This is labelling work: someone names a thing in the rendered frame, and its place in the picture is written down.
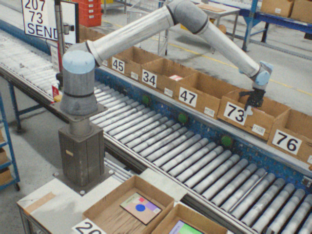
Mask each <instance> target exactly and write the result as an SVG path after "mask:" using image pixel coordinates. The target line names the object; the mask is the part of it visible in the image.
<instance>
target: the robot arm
mask: <svg viewBox="0 0 312 234"><path fill-rule="evenodd" d="M179 23H181V25H183V26H184V27H185V28H186V29H187V30H189V31H190V32H191V33H192V34H193V35H197V34H198V35H199V36H201V37H202V38H203V39H204V40H205V41H207V42H208V43H209V44H210V45H211V46H212V47H213V48H215V49H216V50H217V51H219V52H220V53H221V54H222V55H224V56H225V57H226V58H227V59H228V60H229V61H230V62H231V63H232V64H234V65H235V66H236V67H237V68H238V72H239V73H241V74H245V75H246V76H247V77H248V78H250V79H251V80H252V81H253V83H252V87H253V88H252V89H253V90H254V91H249V92H243V91H240V92H238V93H239V96H242V97H243V96H245V95H249V97H248V99H247V101H246V104H245V107H244V118H245V117H246V115H252V114H253V112H252V111H251V108H254V107H256V108H257V107H261V106H262V104H263V96H264V94H265V93H266V91H264V90H265V89H266V87H267V84H268V81H269V79H270V76H271V73H272V71H273V65H272V64H270V63H267V62H264V61H260V62H257V61H254V60H253V59H252V58H251V57H249V56H248V55H247V54H246V53H244V52H243V51H242V50H241V49H240V48H239V47H238V46H237V45H235V44H234V43H233V42H232V41H231V40H230V39H229V38H228V37H227V36H225V35H224V34H223V33H222V32H221V31H220V30H219V29H218V28H217V27H216V26H215V25H214V24H213V23H211V22H210V21H209V16H208V15H207V14H206V13H205V12H203V11H202V10H201V9H200V8H199V7H197V6H196V5H195V4H194V3H192V2H190V1H189V0H171V1H170V3H169V4H167V5H165V6H164V7H162V8H160V9H158V10H156V11H154V12H152V13H150V14H148V15H146V16H144V17H142V18H140V19H138V20H136V21H134V22H132V23H130V24H128V25H126V26H124V27H122V28H120V29H118V30H116V31H114V32H112V33H110V34H108V35H106V36H104V37H102V38H100V39H98V40H96V41H94V42H92V41H89V40H88V41H86V42H84V43H76V44H73V45H71V46H70V47H69V48H68V49H67V50H66V53H65V54H64V56H63V60H62V64H63V70H62V74H63V95H62V98H61V100H60V103H59V105H60V109H61V110H62V111H63V112H65V113H67V114H70V115H76V116H82V115H88V114H91V113H93V112H95V111H96V110H97V108H98V101H97V99H96V96H95V94H94V72H95V69H96V68H98V67H100V66H101V65H102V62H103V61H104V60H106V59H108V58H110V57H112V56H114V55H116V54H118V53H120V52H122V51H124V50H126V49H128V48H131V47H133V46H135V45H137V44H138V43H140V42H142V41H144V40H146V39H148V38H150V37H152V36H154V35H156V34H158V33H160V32H162V31H164V30H166V29H168V28H170V27H172V26H175V25H177V24H179Z"/></svg>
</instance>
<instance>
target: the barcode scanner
mask: <svg viewBox="0 0 312 234"><path fill-rule="evenodd" d="M56 79H57V80H58V81H59V83H60V85H59V87H63V74H62V72H60V73H57V74H56Z"/></svg>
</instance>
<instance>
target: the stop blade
mask: <svg viewBox="0 0 312 234"><path fill-rule="evenodd" d="M266 174H267V172H266V173H265V174H264V175H263V176H262V177H261V178H260V179H259V180H258V182H257V183H256V184H255V185H254V186H253V187H252V188H251V189H250V190H249V191H248V192H247V193H246V194H245V195H244V196H243V197H242V198H241V199H240V200H239V201H238V202H237V203H236V204H235V205H234V206H233V207H232V208H231V209H230V210H229V214H230V213H231V212H232V211H233V210H234V209H235V208H236V207H237V206H238V205H239V204H240V203H241V202H242V201H243V200H244V199H245V198H246V197H247V196H248V195H249V194H250V193H251V192H252V191H253V189H254V188H255V187H256V186H257V185H258V184H259V183H260V182H261V180H262V179H263V178H264V177H265V176H266Z"/></svg>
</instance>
